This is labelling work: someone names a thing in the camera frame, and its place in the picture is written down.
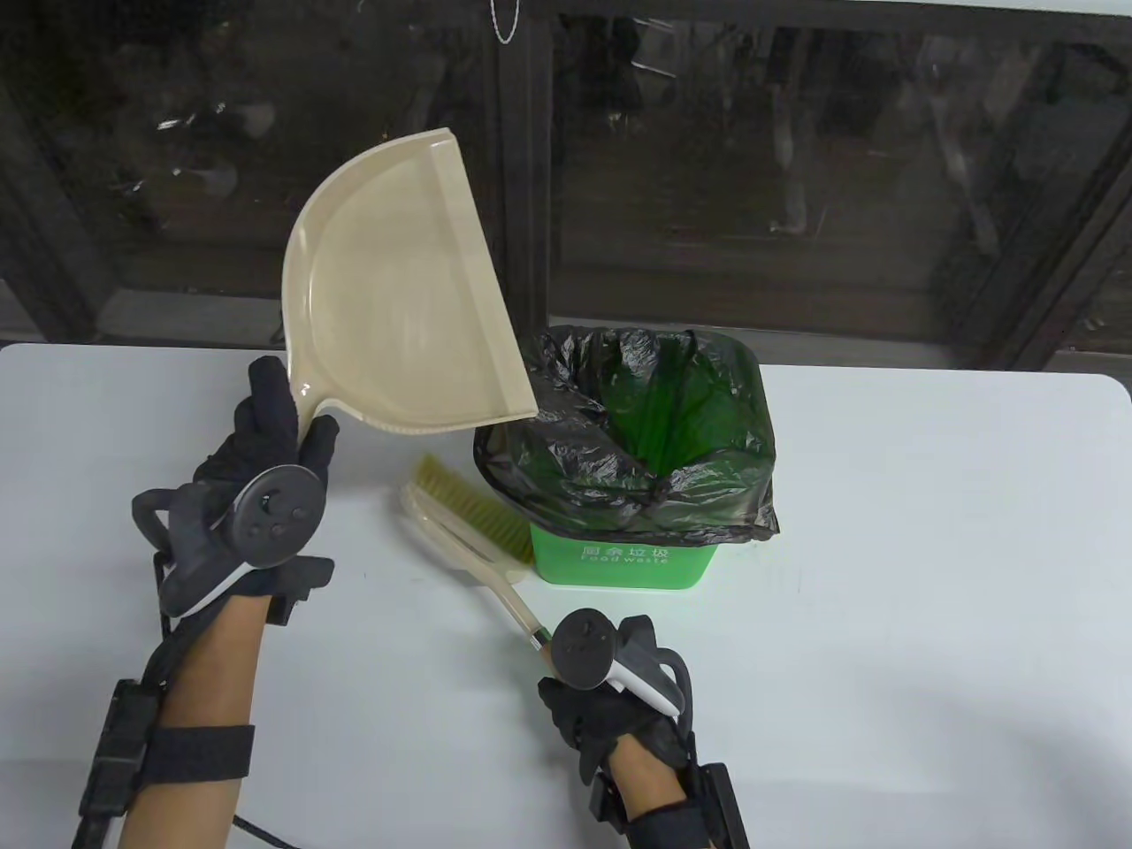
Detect person's right hand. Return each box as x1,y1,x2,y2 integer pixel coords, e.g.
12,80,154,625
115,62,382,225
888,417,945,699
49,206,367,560
538,672,695,775

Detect person's left hand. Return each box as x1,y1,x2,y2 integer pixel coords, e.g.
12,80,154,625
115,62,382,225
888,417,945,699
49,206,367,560
190,356,341,602

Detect green food waste bin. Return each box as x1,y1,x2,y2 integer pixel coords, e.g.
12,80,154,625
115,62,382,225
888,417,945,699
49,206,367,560
529,332,775,589

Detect beige plastic dustpan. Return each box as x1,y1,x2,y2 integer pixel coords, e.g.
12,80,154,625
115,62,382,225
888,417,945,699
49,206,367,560
281,128,539,443

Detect beige brush with wooden handle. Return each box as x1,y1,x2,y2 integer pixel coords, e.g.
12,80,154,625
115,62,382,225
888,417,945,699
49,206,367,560
402,455,558,677

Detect black plastic garbage bag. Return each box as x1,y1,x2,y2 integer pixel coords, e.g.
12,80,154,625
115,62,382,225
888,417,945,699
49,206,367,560
473,325,781,545

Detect person's right forearm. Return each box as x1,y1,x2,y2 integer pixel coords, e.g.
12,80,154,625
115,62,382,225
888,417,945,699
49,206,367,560
615,738,686,810

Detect person's left forearm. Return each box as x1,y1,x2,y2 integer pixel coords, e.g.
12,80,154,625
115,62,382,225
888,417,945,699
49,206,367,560
119,593,271,849

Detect black and white hand controller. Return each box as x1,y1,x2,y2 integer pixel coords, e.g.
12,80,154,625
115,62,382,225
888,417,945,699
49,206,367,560
133,464,324,618
553,608,691,719

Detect white table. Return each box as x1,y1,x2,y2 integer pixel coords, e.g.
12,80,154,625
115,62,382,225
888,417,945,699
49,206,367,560
0,343,1132,849

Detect dark framed glass window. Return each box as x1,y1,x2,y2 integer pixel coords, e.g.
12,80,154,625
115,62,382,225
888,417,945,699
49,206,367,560
0,0,1132,371

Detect black wrist strap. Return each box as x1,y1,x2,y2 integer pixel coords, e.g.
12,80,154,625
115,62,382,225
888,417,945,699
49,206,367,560
141,725,257,785
623,800,708,849

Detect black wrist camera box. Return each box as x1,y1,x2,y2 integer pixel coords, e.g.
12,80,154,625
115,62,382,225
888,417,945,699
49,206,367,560
703,765,751,849
78,679,164,819

